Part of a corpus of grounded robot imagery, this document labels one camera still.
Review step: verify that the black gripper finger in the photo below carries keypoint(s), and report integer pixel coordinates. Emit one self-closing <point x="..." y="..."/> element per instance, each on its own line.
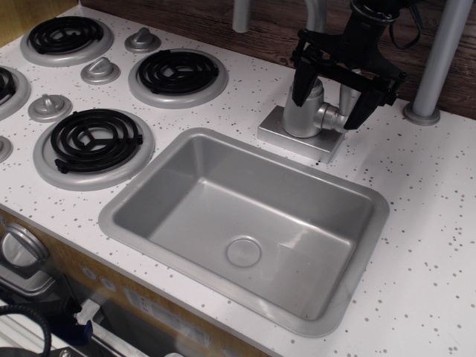
<point x="306" y="73"/>
<point x="366" y="104"/>

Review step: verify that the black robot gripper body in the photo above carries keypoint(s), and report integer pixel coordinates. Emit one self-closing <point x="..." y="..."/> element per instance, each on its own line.
<point x="353" y="58"/>

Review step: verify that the silver faucet lever handle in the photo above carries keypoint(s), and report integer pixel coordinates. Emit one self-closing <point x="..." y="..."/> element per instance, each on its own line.
<point x="329" y="117"/>

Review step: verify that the silver faucet base and spout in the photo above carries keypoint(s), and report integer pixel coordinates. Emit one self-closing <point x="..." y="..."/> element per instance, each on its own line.
<point x="293" y="128"/>

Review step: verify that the back right stove burner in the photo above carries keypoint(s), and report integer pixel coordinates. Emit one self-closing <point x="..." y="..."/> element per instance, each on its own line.
<point x="177" y="79"/>

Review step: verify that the grey plastic sink basin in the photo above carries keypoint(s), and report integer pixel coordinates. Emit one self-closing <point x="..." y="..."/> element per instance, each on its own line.
<point x="286" y="241"/>

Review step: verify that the silver knob top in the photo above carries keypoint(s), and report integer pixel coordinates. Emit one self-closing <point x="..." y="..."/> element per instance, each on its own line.
<point x="143" y="41"/>

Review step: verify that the silver knob middle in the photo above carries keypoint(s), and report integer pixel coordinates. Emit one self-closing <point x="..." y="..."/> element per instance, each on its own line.
<point x="100" y="72"/>

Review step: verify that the front right stove burner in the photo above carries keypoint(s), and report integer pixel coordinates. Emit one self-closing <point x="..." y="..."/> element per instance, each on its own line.
<point x="93" y="149"/>

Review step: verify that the back left stove burner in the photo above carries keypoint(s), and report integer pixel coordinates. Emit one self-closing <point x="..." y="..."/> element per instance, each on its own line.
<point x="65" y="41"/>

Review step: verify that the silver knob lower left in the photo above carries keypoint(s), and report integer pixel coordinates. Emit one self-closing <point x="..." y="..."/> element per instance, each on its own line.
<point x="49" y="108"/>

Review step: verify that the left edge stove burner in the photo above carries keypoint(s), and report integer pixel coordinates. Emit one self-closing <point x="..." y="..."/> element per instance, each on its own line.
<point x="15" y="91"/>

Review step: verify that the silver knob at edge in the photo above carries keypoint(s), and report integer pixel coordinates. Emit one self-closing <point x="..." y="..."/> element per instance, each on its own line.
<point x="6" y="148"/>

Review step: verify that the silver oven dial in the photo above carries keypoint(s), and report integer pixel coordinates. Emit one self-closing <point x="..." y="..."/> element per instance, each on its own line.
<point x="21" y="251"/>

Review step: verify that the grey support post right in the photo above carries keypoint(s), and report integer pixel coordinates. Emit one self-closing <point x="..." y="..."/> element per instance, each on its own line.
<point x="423" y="110"/>

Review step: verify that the grey support post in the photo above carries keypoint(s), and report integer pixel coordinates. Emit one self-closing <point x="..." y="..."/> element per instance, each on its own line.
<point x="423" y="110"/>
<point x="241" y="16"/>

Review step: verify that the grey support post left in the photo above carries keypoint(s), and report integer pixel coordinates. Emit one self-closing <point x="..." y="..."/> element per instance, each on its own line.
<point x="241" y="16"/>

